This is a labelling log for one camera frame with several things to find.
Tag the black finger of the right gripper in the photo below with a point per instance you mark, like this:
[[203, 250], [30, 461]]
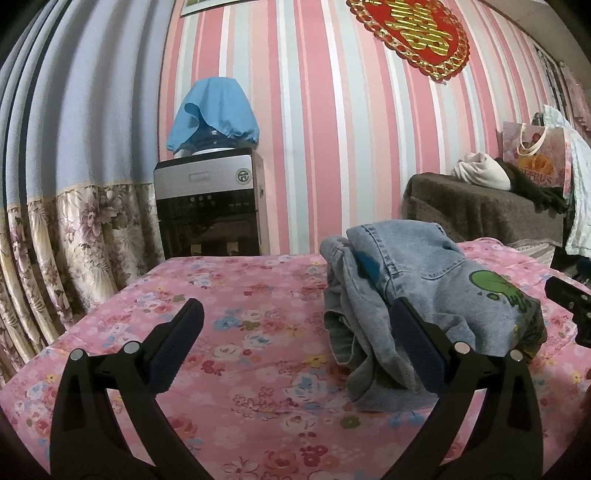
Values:
[[575, 301]]

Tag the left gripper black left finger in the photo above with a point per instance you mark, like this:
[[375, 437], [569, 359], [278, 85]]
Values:
[[86, 440]]

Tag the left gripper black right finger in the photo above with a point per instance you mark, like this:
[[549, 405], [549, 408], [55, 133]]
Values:
[[506, 441]]

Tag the blue denim jacket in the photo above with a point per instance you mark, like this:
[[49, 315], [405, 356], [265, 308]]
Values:
[[376, 264]]

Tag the white quilted blanket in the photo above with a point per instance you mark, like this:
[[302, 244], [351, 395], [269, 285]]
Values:
[[578, 240]]

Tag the patterned sofa cover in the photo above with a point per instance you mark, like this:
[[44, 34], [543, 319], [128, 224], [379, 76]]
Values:
[[544, 251]]

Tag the black garment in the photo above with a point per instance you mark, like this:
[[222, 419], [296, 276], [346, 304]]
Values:
[[544, 198]]

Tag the brown blanket covered furniture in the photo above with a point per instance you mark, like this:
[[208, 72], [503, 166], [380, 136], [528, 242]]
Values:
[[468, 212]]

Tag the pink floral gift bag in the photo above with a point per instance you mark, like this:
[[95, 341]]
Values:
[[541, 153]]

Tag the white folded garment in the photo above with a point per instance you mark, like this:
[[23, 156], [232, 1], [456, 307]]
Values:
[[482, 170]]

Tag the pink floral bed sheet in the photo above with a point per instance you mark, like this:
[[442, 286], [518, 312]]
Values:
[[260, 396]]

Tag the pink window curtain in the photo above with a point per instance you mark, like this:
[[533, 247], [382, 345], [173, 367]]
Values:
[[580, 107]]

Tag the silver black water dispenser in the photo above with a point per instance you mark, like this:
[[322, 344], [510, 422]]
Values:
[[212, 204]]

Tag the floral blue curtain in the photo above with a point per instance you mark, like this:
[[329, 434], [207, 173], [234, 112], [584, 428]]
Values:
[[79, 122]]

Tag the blue cloth cover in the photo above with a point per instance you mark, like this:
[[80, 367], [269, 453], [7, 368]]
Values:
[[214, 108]]

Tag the red gold wall ornament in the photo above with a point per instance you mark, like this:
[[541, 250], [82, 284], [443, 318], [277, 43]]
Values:
[[427, 34]]

